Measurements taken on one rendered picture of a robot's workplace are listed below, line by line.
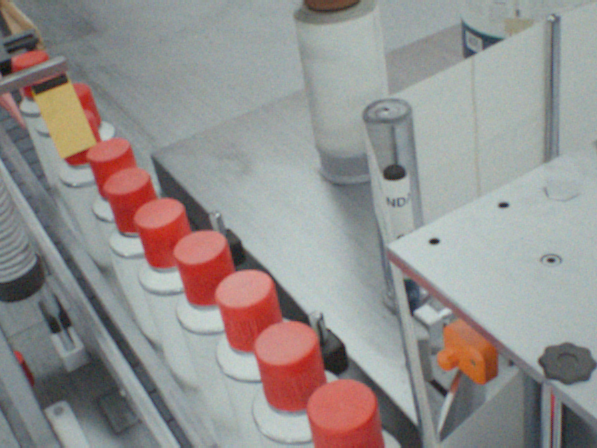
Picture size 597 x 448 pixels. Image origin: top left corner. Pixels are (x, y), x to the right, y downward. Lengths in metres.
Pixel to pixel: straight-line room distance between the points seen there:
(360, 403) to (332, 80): 0.50
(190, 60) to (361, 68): 0.58
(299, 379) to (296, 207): 0.47
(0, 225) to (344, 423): 0.23
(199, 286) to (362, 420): 0.16
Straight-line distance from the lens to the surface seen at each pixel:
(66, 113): 0.68
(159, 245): 0.55
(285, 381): 0.43
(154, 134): 1.19
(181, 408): 0.59
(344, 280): 0.78
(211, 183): 0.96
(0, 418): 0.73
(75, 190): 0.71
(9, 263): 0.52
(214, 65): 1.35
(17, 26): 1.72
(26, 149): 1.15
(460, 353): 0.42
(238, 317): 0.46
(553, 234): 0.39
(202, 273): 0.50
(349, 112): 0.86
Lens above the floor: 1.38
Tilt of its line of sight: 36 degrees down
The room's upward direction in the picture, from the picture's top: 11 degrees counter-clockwise
